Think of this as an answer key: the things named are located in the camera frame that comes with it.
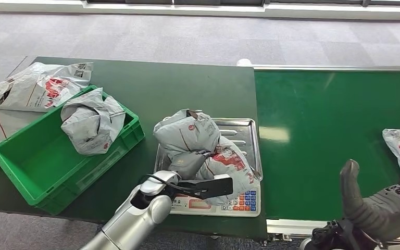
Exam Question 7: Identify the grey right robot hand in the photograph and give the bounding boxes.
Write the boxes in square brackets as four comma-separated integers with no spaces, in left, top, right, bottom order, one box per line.
[339,159,400,243]

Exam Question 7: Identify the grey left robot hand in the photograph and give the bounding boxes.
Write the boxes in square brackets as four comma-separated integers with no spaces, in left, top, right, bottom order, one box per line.
[168,150,217,180]

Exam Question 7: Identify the grey red-print courier bag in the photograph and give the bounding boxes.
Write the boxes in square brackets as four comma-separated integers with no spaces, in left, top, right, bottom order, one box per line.
[153,109,260,206]

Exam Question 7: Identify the green conveyor belt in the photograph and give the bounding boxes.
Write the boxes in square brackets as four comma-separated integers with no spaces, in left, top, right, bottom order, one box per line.
[254,70,400,222]

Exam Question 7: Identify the white electronic weighing scale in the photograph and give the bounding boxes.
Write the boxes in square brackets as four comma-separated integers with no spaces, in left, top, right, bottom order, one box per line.
[153,118,264,218]

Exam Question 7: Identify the crumpled grey courier bag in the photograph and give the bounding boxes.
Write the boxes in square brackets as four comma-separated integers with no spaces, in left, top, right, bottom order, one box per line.
[60,87,127,157]

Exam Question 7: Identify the green plastic crate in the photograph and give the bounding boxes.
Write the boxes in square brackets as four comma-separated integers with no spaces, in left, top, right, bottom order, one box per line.
[0,85,146,216]

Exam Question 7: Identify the white courier bag QR codes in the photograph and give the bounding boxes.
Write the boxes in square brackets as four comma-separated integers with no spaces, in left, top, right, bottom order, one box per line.
[0,62,94,113]

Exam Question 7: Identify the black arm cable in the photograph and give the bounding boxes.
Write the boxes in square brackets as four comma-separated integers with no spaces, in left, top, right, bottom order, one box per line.
[139,173,201,200]

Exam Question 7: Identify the wide silver conveyor side rail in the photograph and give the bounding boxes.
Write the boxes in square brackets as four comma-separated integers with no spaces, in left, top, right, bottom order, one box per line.
[266,219,400,243]

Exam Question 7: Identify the thin silver conveyor side rail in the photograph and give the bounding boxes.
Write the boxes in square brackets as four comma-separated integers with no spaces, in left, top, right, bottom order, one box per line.
[252,65,400,72]

